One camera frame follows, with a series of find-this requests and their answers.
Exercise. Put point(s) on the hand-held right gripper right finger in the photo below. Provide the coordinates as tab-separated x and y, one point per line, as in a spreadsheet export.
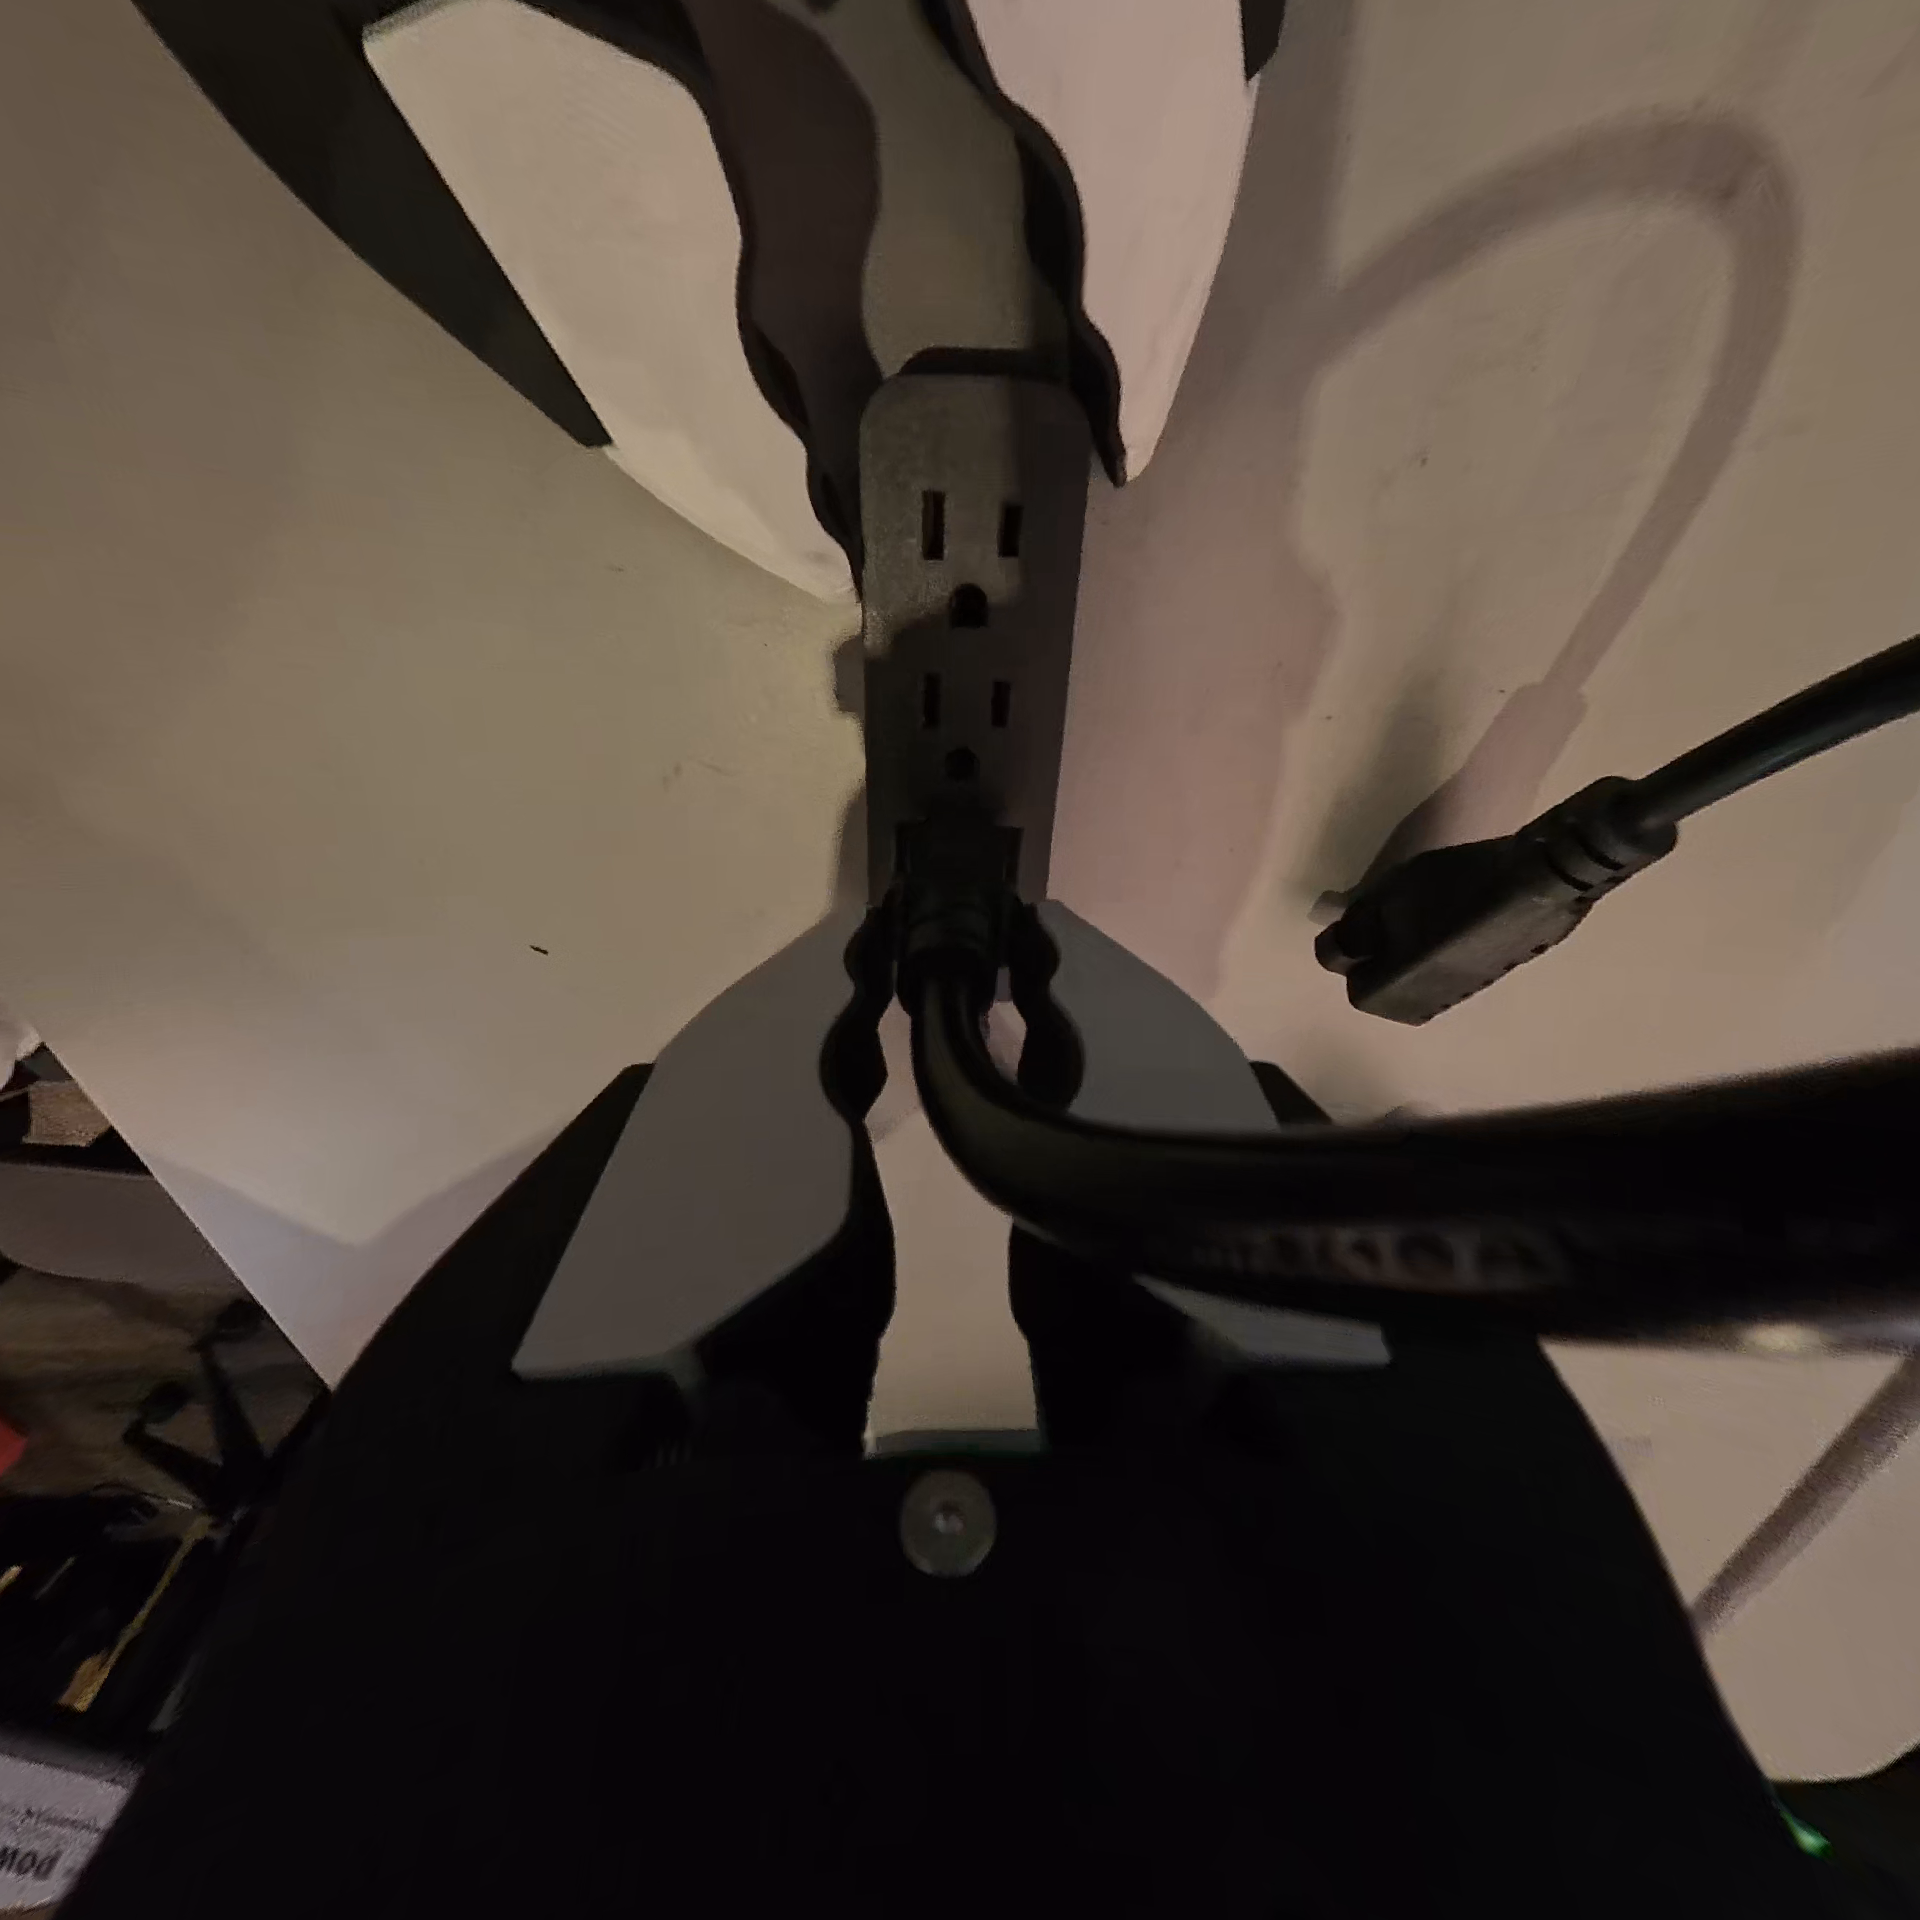
1155	1036

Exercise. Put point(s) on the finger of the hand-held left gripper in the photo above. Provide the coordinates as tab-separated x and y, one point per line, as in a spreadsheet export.
599	271
1171	182

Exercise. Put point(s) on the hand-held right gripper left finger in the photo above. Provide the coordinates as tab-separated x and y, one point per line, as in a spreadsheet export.
720	1200

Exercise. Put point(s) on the black power strip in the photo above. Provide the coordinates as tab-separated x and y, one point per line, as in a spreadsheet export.
973	451

